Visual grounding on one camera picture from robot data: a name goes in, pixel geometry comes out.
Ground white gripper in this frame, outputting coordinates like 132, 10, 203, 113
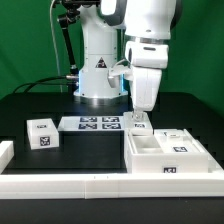
125, 41, 168, 122

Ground white small door part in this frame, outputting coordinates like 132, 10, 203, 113
123, 112, 153, 136

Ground white cabinet body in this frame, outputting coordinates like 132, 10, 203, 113
124, 131, 214, 174

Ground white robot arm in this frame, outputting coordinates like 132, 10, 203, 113
74, 0, 182, 121

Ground white flat panel with tags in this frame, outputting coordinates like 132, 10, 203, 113
58, 116, 124, 132

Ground white small box part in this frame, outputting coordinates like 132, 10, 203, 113
27, 118, 59, 150

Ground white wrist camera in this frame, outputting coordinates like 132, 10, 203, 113
107, 59, 133, 88

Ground black cables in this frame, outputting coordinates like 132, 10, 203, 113
12, 74, 80, 94

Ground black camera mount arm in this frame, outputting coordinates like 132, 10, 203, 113
53, 0, 101, 76

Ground white hanging cable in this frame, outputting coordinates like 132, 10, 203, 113
49, 0, 64, 94

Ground white U-shaped fence frame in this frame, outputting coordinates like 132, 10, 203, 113
0, 141, 224, 199

